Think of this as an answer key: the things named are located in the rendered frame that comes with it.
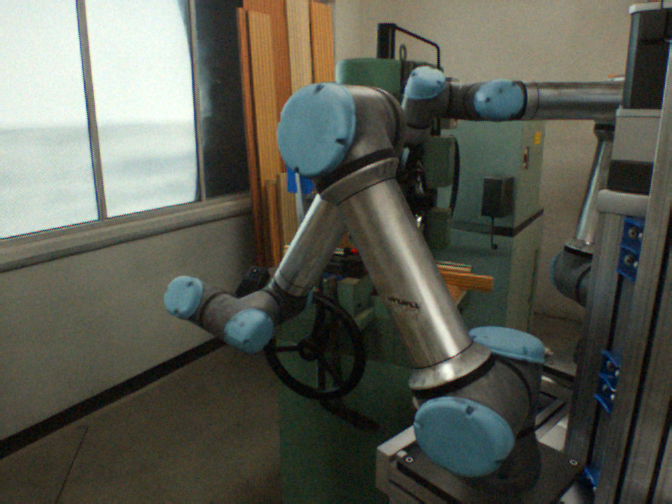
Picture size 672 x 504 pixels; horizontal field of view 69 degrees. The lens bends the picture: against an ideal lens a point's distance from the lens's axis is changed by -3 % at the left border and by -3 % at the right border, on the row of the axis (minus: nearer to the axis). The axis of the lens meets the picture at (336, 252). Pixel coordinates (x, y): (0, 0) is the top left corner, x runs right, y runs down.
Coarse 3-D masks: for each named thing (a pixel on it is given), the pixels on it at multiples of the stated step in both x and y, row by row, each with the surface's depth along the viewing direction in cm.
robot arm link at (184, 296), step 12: (180, 276) 88; (168, 288) 88; (180, 288) 87; (192, 288) 86; (204, 288) 89; (216, 288) 90; (168, 300) 87; (180, 300) 86; (192, 300) 85; (204, 300) 87; (168, 312) 87; (180, 312) 86; (192, 312) 86
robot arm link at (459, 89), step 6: (450, 84) 102; (456, 84) 103; (462, 84) 103; (468, 84) 101; (450, 90) 102; (456, 90) 102; (462, 90) 100; (450, 96) 101; (456, 96) 102; (462, 96) 99; (450, 102) 102; (456, 102) 102; (462, 102) 99; (450, 108) 102; (456, 108) 102; (462, 108) 100; (450, 114) 104; (456, 114) 104; (462, 114) 102; (474, 120) 106
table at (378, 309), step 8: (272, 272) 152; (376, 296) 133; (464, 296) 134; (368, 304) 134; (376, 304) 133; (456, 304) 127; (464, 304) 135; (304, 312) 132; (312, 312) 131; (360, 312) 130; (368, 312) 130; (376, 312) 134; (384, 312) 132; (312, 320) 132; (328, 320) 129; (360, 320) 125; (368, 320) 130; (360, 328) 126
